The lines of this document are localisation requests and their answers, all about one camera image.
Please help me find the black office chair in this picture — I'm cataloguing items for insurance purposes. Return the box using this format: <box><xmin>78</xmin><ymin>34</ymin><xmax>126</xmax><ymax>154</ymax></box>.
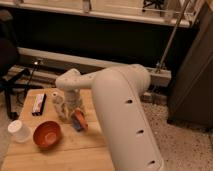
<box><xmin>0</xmin><ymin>9</ymin><xmax>40</xmax><ymax>121</ymax></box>

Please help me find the white baseboard heater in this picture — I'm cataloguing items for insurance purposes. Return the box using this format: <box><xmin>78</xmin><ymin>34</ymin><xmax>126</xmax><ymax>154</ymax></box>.
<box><xmin>18</xmin><ymin>47</ymin><xmax>172</xmax><ymax>87</ymax></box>

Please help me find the metal pole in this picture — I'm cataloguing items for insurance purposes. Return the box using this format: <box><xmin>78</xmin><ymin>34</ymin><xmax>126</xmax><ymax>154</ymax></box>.
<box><xmin>155</xmin><ymin>0</ymin><xmax>190</xmax><ymax>73</ymax></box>

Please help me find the orange bowl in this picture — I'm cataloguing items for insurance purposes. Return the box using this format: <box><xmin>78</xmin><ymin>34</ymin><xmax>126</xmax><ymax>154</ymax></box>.
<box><xmin>33</xmin><ymin>121</ymin><xmax>62</xmax><ymax>149</ymax></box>

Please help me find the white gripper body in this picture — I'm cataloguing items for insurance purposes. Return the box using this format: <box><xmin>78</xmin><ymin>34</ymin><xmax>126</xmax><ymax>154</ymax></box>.
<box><xmin>64</xmin><ymin>90</ymin><xmax>84</xmax><ymax>118</ymax></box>

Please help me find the orange carrot-like pepper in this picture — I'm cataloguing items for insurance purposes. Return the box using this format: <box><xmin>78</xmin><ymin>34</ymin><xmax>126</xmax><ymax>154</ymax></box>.
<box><xmin>74</xmin><ymin>110</ymin><xmax>88</xmax><ymax>130</ymax></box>

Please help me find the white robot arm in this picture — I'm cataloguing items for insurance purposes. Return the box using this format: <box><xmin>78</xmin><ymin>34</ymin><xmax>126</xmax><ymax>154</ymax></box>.
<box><xmin>55</xmin><ymin>64</ymin><xmax>166</xmax><ymax>171</ymax></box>

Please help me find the white sponge black base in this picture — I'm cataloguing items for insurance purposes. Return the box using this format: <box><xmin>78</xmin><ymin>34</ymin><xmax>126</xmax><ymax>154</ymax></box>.
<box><xmin>32</xmin><ymin>93</ymin><xmax>46</xmax><ymax>116</ymax></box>

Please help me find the dark cabinet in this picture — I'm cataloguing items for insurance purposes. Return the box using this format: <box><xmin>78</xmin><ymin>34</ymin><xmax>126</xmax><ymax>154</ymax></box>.
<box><xmin>167</xmin><ymin>0</ymin><xmax>213</xmax><ymax>129</ymax></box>

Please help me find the clear glass cup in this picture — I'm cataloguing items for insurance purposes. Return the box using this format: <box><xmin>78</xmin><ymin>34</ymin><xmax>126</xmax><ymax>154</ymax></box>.
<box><xmin>52</xmin><ymin>92</ymin><xmax>68</xmax><ymax>123</ymax></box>

